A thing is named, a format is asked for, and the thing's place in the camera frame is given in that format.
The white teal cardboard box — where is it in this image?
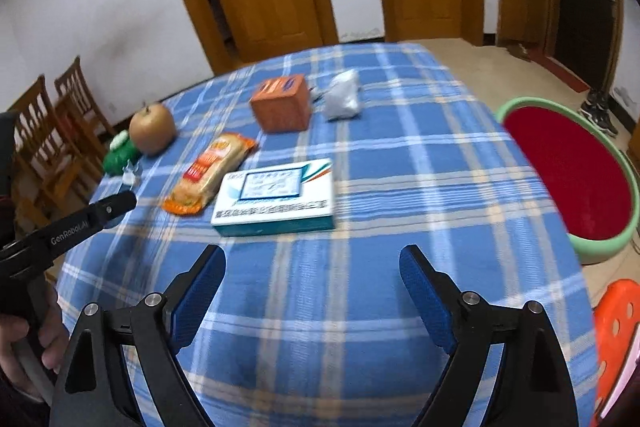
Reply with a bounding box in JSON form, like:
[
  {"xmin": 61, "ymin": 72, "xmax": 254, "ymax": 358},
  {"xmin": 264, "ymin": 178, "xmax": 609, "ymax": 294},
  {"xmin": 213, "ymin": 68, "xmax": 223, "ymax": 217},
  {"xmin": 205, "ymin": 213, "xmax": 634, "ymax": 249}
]
[{"xmin": 210, "ymin": 158, "xmax": 336, "ymax": 238}]

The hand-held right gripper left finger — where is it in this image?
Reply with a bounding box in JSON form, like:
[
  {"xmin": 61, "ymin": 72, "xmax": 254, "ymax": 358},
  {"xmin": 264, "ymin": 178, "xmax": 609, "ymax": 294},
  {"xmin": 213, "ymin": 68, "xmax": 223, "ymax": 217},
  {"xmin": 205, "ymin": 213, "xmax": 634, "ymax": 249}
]
[{"xmin": 49, "ymin": 244, "xmax": 227, "ymax": 427}]

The red doormat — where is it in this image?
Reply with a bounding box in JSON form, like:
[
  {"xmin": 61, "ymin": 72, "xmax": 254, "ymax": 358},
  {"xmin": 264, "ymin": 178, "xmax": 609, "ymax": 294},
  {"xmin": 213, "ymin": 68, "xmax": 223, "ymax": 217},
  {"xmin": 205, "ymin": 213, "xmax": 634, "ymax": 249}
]
[{"xmin": 525, "ymin": 47, "xmax": 591, "ymax": 94}]

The green plastic toy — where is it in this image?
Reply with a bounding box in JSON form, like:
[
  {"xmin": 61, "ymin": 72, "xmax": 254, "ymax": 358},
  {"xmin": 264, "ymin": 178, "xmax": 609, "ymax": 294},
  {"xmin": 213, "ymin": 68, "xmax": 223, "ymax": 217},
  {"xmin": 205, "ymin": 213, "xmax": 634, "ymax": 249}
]
[{"xmin": 102, "ymin": 132, "xmax": 142, "ymax": 175}]

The wooden chair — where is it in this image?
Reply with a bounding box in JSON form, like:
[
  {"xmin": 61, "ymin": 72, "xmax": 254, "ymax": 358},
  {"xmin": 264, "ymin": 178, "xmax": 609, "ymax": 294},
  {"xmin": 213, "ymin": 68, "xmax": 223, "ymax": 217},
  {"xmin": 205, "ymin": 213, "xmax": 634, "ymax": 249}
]
[
  {"xmin": 54, "ymin": 55, "xmax": 116, "ymax": 168},
  {"xmin": 10, "ymin": 75, "xmax": 101, "ymax": 228}
]

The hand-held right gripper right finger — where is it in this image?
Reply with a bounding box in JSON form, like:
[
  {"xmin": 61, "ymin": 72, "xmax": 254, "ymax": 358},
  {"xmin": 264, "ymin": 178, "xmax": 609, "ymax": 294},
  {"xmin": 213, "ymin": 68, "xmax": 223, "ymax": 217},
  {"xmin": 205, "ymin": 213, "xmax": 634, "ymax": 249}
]
[{"xmin": 399, "ymin": 244, "xmax": 581, "ymax": 427}]

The red bucket with green rim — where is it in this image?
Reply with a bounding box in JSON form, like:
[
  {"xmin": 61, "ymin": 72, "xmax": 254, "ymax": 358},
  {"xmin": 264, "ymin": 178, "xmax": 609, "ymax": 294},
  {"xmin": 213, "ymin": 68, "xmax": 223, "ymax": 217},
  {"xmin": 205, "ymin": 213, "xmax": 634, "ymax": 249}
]
[{"xmin": 492, "ymin": 96, "xmax": 640, "ymax": 265}]

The orange cracker packet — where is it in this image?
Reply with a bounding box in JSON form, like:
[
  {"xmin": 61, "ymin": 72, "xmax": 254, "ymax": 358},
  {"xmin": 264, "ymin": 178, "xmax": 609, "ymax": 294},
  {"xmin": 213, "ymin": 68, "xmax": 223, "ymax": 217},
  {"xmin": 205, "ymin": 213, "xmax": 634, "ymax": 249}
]
[{"xmin": 162, "ymin": 133, "xmax": 260, "ymax": 217}]

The black white sneaker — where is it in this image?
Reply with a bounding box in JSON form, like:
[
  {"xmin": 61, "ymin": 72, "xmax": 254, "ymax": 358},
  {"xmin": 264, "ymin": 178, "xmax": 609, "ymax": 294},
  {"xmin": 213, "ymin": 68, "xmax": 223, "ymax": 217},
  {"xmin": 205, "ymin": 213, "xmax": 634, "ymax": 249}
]
[
  {"xmin": 595, "ymin": 104, "xmax": 621, "ymax": 138},
  {"xmin": 580, "ymin": 89, "xmax": 608, "ymax": 120}
]

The brown pear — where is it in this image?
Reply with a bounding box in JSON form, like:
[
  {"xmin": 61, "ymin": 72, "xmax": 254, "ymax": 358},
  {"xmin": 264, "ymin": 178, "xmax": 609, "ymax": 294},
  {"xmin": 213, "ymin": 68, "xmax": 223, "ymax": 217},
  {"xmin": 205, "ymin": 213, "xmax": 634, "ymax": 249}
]
[{"xmin": 129, "ymin": 103, "xmax": 177, "ymax": 156}]

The silver bag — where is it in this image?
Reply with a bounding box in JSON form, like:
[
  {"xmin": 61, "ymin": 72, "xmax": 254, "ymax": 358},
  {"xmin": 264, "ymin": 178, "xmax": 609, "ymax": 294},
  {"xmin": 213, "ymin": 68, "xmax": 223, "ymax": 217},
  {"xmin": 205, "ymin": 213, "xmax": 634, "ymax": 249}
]
[{"xmin": 322, "ymin": 68, "xmax": 362, "ymax": 122}]

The white smartphone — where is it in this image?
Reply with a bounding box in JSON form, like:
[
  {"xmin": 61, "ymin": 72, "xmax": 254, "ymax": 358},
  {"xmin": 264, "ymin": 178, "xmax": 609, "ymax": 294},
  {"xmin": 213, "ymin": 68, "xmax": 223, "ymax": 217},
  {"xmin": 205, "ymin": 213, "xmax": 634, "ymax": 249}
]
[{"xmin": 597, "ymin": 339, "xmax": 640, "ymax": 427}]

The blue plaid tablecloth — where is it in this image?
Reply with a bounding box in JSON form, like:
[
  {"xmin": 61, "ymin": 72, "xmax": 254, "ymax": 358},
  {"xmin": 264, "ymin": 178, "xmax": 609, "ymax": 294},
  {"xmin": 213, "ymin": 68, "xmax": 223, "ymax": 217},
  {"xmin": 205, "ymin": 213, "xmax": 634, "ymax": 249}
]
[{"xmin": 52, "ymin": 41, "xmax": 601, "ymax": 427}]

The person's left hand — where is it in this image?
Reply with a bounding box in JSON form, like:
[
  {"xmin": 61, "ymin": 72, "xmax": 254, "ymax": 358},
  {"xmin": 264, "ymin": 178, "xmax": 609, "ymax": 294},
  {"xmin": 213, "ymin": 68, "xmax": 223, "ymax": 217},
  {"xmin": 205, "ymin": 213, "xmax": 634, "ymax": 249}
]
[{"xmin": 0, "ymin": 294, "xmax": 69, "ymax": 380}]

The wooden wall panel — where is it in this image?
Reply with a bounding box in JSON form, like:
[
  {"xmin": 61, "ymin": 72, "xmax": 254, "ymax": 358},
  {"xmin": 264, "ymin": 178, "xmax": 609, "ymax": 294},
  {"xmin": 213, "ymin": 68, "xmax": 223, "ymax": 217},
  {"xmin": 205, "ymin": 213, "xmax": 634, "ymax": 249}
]
[{"xmin": 497, "ymin": 0, "xmax": 548, "ymax": 50}]

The orange plastic stool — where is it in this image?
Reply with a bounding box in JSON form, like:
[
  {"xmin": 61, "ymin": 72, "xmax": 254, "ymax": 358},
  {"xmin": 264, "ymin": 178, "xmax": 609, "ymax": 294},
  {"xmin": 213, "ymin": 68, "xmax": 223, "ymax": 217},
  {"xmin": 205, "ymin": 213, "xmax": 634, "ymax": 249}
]
[{"xmin": 592, "ymin": 279, "xmax": 640, "ymax": 427}]

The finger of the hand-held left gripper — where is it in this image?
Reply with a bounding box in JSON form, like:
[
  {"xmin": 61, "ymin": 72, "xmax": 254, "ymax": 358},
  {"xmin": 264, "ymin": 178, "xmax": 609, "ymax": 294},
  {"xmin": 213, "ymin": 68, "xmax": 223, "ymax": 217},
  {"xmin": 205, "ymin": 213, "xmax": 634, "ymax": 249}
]
[{"xmin": 87, "ymin": 191, "xmax": 138, "ymax": 230}]

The orange cardboard box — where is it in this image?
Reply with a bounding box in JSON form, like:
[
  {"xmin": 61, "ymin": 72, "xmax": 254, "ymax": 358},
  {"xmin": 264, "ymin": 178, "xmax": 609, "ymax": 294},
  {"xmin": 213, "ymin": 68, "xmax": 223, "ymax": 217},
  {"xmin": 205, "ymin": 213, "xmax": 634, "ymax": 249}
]
[{"xmin": 249, "ymin": 74, "xmax": 312, "ymax": 135}]

